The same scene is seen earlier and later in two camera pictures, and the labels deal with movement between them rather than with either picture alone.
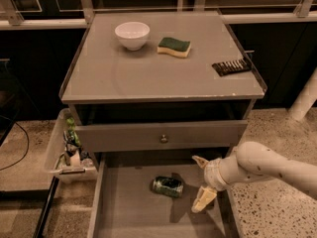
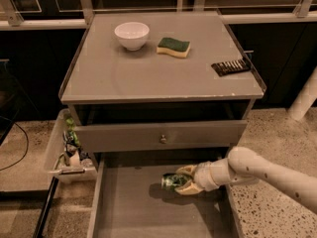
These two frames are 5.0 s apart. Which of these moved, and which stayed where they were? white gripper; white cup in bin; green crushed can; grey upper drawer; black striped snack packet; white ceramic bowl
Moved: white gripper; green crushed can
Stayed: black striped snack packet; white cup in bin; white ceramic bowl; grey upper drawer
